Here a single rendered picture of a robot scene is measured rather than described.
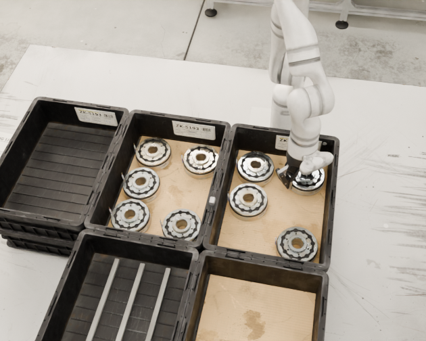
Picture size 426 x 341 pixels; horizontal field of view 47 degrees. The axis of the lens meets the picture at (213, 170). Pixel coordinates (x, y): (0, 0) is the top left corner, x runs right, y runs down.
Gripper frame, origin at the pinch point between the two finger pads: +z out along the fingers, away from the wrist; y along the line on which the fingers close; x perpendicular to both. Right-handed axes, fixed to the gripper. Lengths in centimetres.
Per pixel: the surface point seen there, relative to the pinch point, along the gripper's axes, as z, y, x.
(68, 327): 2, 69, 8
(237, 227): 2.2, 21.0, 3.8
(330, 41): 85, -114, -120
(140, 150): -0.9, 33.6, -30.3
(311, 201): 2.2, -0.8, 6.6
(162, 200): 2.2, 34.7, -13.5
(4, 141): 15, 70, -70
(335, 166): -6.4, -8.3, 4.7
